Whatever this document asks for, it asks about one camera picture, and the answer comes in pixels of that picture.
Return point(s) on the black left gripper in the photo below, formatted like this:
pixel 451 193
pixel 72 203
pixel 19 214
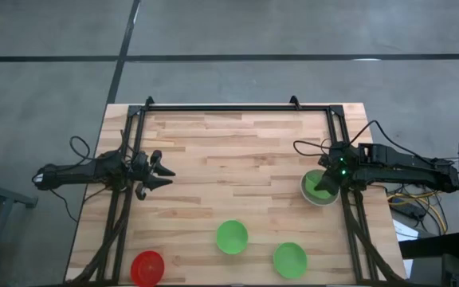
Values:
pixel 138 169

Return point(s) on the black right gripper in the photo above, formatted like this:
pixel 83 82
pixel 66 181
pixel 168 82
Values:
pixel 339 165

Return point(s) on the green plastic bowl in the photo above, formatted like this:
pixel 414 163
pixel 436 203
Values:
pixel 310 181
pixel 232 237
pixel 290 261

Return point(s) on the white ribbed bowl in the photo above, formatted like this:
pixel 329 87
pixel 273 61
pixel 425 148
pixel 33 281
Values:
pixel 302 187

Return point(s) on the red plastic bowl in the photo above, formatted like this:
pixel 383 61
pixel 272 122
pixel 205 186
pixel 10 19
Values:
pixel 147 269

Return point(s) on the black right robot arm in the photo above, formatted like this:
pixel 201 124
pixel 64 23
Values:
pixel 405 167

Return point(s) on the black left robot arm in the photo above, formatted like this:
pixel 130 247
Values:
pixel 78 171

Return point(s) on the white paper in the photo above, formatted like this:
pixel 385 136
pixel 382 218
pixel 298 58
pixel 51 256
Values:
pixel 402 231

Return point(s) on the black power brick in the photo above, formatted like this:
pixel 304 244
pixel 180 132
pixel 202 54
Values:
pixel 413 211

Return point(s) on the black bar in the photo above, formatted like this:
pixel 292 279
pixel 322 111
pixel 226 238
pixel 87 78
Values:
pixel 428 247

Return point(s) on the black aluminium table frame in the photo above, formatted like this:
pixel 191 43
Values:
pixel 233 107

